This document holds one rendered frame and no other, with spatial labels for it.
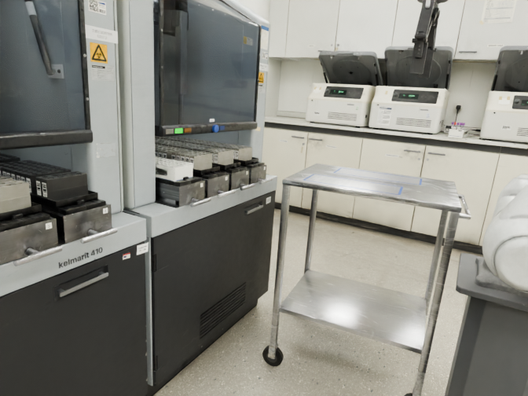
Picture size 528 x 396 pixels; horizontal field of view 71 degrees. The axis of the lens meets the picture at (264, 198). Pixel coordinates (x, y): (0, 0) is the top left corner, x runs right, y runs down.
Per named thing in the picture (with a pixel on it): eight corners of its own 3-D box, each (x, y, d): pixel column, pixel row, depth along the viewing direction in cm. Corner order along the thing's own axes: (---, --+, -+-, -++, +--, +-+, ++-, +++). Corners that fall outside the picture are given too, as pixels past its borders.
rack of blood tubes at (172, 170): (114, 171, 139) (113, 155, 138) (134, 168, 148) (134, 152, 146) (174, 185, 126) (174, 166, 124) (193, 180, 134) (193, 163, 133)
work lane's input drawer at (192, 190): (53, 175, 156) (52, 154, 153) (83, 170, 167) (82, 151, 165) (188, 210, 122) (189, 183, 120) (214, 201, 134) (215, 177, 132)
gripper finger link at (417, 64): (428, 42, 88) (427, 42, 88) (423, 74, 90) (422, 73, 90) (415, 42, 90) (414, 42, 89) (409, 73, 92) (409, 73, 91)
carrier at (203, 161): (207, 167, 150) (208, 152, 148) (212, 168, 149) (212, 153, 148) (188, 171, 140) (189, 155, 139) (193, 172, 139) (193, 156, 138)
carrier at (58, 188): (84, 193, 103) (82, 172, 101) (89, 194, 102) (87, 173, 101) (42, 202, 93) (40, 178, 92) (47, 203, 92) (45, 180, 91)
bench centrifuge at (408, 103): (367, 128, 320) (378, 42, 302) (382, 126, 373) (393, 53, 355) (437, 135, 295) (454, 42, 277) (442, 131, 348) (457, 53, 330)
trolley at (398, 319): (260, 364, 161) (274, 177, 139) (295, 312, 202) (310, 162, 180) (427, 424, 136) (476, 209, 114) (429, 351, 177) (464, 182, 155)
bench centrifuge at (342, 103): (303, 122, 348) (310, 49, 331) (328, 121, 400) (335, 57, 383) (362, 128, 321) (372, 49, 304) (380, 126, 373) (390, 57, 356)
